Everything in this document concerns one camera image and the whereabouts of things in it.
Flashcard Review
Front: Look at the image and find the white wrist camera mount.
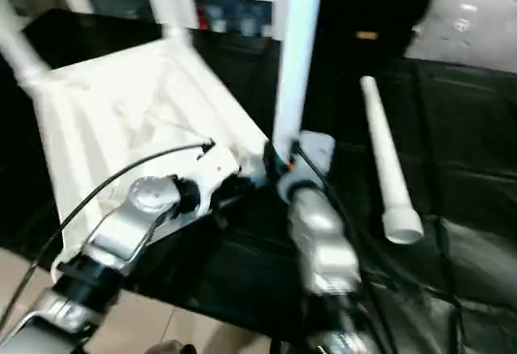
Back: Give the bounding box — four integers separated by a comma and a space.
278, 130, 336, 205
193, 143, 243, 216

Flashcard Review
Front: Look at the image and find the white plastic table top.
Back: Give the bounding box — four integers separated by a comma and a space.
23, 40, 270, 264

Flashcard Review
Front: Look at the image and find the black furniture with gold label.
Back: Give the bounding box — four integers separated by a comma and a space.
322, 0, 443, 59

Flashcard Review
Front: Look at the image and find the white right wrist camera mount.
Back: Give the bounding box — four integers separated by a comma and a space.
278, 130, 336, 205

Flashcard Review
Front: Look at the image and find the white plastic table leg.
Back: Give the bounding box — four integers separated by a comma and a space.
0, 0, 53, 84
273, 0, 326, 157
155, 0, 193, 48
359, 75, 425, 246

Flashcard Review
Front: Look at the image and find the grey padded backrest cushion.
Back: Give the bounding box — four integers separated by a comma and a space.
403, 0, 517, 74

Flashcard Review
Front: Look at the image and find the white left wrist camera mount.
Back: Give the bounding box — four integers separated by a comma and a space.
193, 143, 243, 216

